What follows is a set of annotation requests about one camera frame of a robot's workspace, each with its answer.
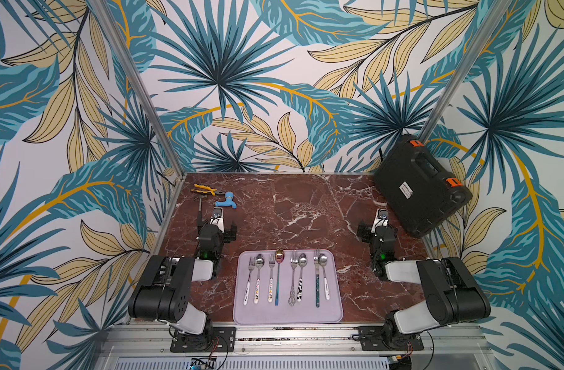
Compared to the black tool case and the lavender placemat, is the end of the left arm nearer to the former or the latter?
the lavender placemat

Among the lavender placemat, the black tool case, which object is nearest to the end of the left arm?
the lavender placemat

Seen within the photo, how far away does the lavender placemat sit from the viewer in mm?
800
